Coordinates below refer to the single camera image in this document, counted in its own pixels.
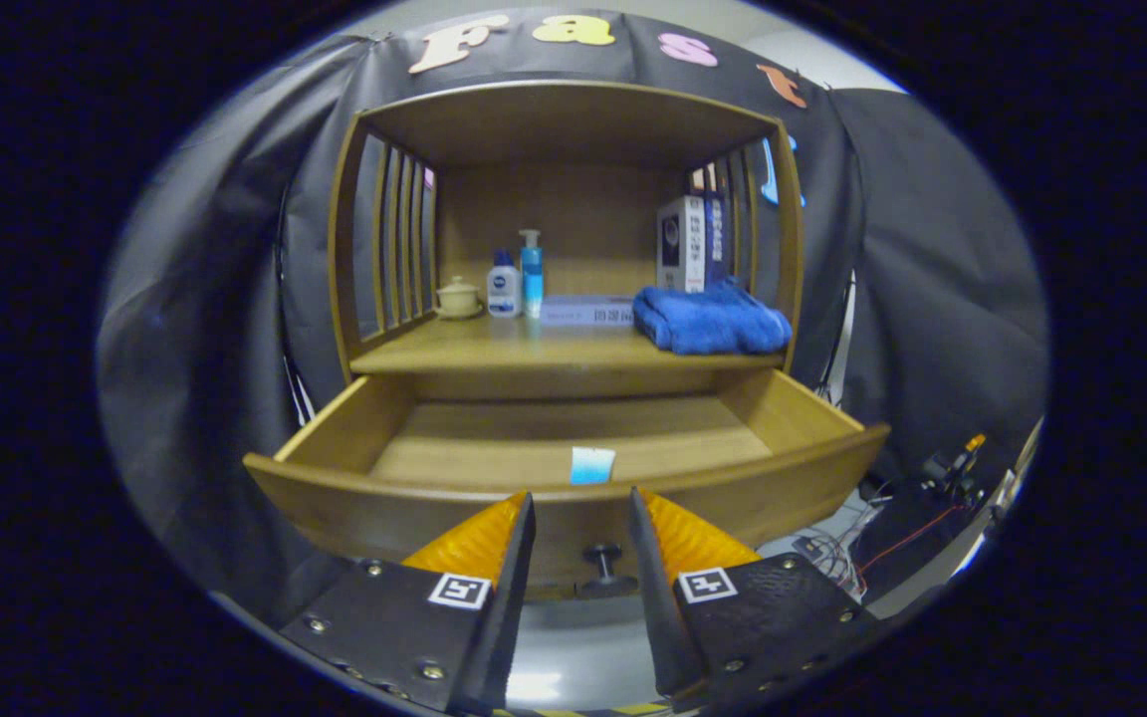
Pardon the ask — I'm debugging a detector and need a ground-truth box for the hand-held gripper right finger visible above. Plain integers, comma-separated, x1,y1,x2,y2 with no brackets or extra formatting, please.
628,486,883,710

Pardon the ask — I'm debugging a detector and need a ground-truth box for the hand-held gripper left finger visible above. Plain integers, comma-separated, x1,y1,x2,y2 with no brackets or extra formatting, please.
280,490,538,716

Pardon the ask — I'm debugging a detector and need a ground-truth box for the blue squeeze tube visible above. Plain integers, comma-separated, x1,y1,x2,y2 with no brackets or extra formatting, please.
571,446,616,486

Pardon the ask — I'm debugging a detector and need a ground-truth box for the wooden drawer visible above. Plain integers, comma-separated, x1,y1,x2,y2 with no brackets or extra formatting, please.
243,368,891,598

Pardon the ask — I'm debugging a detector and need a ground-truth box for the wooden countertop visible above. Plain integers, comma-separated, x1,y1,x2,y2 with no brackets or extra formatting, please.
349,309,794,377

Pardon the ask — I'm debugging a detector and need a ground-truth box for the wooden cabinet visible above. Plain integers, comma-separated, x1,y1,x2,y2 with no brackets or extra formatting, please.
327,80,805,404

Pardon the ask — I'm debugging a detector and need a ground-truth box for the blue towel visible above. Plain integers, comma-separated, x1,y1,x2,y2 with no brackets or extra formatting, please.
631,279,794,357

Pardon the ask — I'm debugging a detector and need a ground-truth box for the pale blue book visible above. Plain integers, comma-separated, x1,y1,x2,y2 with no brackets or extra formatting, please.
539,295,637,328

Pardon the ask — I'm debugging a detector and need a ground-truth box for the cream lidded teacup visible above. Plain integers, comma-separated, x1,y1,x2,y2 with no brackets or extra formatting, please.
433,276,485,321

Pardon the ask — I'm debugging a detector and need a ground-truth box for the white bottle with blue cap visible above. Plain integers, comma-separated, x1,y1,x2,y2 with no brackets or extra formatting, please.
487,249,523,319

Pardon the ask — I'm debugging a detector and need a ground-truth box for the black and orange gripper device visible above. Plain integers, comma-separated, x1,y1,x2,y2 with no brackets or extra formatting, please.
922,433,988,499

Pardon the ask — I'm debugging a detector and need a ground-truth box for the blue pump bottle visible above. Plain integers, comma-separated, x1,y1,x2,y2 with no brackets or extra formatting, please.
519,229,546,320

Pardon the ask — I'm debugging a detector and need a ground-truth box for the white and grey book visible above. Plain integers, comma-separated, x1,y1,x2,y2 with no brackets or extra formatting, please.
656,195,708,294

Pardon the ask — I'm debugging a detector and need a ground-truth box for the dark blue book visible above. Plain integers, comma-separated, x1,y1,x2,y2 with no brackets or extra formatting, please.
703,191,731,288

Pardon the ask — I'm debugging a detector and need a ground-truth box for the white cable tangle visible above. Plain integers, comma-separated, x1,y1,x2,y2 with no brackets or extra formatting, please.
793,498,883,598

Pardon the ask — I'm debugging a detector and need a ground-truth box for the red cable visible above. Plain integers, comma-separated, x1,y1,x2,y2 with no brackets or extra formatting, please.
854,503,968,579

